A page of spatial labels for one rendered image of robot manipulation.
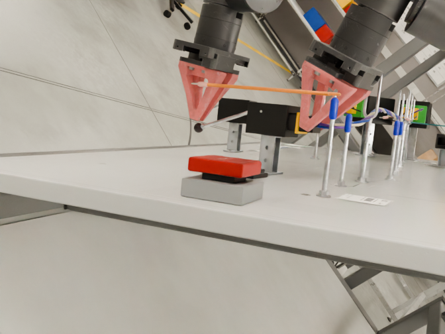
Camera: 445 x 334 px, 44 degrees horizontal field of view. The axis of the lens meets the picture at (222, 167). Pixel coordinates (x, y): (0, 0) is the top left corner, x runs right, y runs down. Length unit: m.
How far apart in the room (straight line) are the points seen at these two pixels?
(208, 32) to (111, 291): 0.37
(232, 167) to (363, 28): 0.27
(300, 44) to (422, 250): 8.47
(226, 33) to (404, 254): 0.44
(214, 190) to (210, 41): 0.32
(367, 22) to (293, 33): 8.26
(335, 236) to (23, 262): 0.41
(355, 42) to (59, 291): 0.45
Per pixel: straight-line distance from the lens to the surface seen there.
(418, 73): 2.18
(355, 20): 0.66
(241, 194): 0.45
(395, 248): 0.40
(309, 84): 0.67
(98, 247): 0.81
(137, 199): 0.46
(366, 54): 0.66
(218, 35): 0.74
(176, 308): 0.87
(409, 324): 1.61
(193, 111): 0.77
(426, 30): 0.67
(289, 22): 8.99
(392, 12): 0.67
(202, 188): 0.46
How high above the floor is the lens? 1.26
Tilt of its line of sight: 20 degrees down
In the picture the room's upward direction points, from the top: 53 degrees clockwise
